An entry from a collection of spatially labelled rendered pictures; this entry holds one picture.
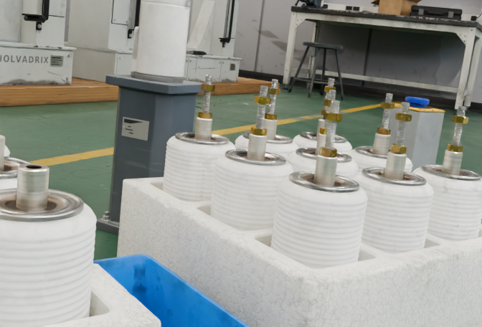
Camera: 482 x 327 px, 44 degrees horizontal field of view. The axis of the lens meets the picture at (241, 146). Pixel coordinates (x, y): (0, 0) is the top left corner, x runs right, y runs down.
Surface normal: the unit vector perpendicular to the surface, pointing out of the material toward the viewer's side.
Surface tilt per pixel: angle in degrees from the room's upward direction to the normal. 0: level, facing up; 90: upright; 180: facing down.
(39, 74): 90
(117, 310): 0
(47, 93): 90
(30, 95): 90
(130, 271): 88
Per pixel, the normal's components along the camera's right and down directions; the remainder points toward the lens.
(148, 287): -0.78, -0.02
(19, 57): 0.88, 0.18
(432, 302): 0.60, 0.21
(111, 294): 0.11, -0.98
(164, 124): 0.30, 0.18
